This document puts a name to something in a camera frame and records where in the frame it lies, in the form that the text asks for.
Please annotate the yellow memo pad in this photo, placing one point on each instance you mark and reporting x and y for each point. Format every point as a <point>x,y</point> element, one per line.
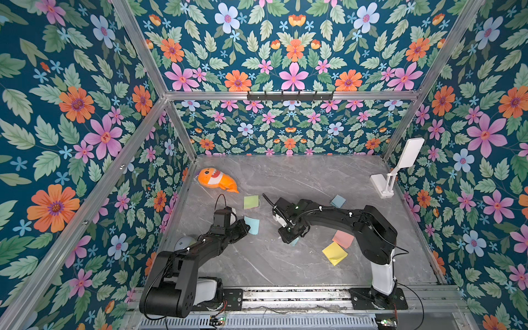
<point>335,253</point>

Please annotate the orange clownfish plush toy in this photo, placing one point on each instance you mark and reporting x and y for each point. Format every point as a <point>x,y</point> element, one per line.
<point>214,178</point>

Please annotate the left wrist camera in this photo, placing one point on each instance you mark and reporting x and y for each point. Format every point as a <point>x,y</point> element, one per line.
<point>224,217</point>

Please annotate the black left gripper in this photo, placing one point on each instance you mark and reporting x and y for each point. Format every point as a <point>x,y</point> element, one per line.
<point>243,232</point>

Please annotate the large pink memo pad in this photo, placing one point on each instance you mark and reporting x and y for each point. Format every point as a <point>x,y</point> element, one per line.
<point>343,239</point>

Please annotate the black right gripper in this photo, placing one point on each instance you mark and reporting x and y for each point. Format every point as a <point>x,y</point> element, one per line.
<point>287,233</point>

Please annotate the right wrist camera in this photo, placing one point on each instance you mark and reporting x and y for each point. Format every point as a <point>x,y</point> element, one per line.
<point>279,217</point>

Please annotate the torn green memo page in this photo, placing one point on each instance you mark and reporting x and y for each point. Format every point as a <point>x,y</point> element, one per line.
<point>250,202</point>

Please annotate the torn blue memo page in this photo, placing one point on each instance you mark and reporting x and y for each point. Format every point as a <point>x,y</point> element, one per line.
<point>254,225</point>

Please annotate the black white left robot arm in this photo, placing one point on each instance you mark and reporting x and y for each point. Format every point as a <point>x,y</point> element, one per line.
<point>174,287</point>

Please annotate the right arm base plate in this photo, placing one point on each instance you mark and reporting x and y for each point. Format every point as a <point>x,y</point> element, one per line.
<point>368,298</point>

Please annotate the white phone stand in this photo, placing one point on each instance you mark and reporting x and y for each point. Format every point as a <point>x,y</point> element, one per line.
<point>384,184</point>

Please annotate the small blue memo pad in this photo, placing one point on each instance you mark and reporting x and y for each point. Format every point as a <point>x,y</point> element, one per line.
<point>338,201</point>

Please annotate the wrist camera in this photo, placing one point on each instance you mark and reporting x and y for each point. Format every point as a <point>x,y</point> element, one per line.
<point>279,217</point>
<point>224,217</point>

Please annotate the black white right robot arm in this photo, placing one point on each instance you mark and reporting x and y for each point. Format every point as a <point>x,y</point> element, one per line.
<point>376,237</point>

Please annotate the black hook rail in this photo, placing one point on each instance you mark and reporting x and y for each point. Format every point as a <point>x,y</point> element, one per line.
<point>287,96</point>

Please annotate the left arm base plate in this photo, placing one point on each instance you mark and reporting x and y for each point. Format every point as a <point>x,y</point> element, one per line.
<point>233,299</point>

